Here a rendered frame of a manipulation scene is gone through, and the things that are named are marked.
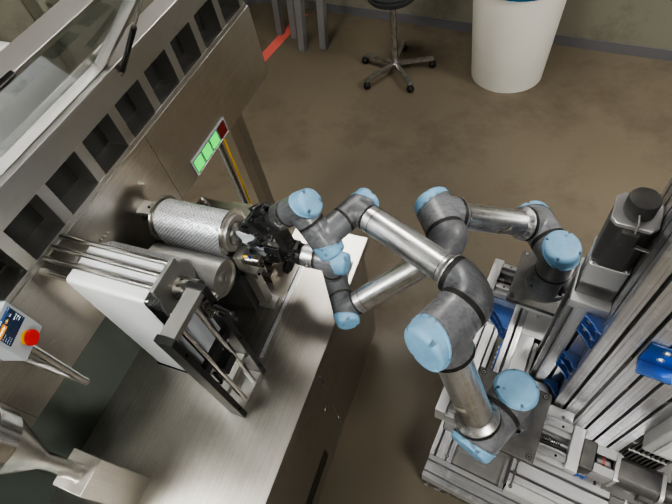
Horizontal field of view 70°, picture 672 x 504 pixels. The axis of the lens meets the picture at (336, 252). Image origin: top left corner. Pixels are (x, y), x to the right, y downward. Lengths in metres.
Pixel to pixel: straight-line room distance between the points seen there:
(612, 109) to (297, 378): 2.98
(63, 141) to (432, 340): 1.02
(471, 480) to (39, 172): 1.83
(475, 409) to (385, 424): 1.22
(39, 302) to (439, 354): 1.01
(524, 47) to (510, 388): 2.67
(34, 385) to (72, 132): 0.68
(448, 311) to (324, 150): 2.58
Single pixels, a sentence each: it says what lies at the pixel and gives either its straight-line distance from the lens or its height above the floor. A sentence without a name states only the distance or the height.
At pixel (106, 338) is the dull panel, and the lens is 1.67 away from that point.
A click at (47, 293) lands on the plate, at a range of 1.46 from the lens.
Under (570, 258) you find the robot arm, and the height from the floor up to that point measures 1.04.
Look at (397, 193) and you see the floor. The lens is 3.13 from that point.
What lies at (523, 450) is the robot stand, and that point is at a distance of 1.59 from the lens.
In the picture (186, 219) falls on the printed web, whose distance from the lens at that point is 1.49.
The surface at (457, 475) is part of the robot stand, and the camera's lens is 2.15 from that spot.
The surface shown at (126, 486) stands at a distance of 1.55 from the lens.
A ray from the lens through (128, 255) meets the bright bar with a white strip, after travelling 1.28.
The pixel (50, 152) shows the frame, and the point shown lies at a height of 1.62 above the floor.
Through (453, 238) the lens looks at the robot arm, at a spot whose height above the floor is 1.24.
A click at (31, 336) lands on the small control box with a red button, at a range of 1.02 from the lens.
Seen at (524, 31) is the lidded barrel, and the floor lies 0.50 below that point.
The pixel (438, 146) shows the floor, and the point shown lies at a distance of 3.42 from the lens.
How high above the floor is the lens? 2.34
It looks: 54 degrees down
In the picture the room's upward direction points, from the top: 14 degrees counter-clockwise
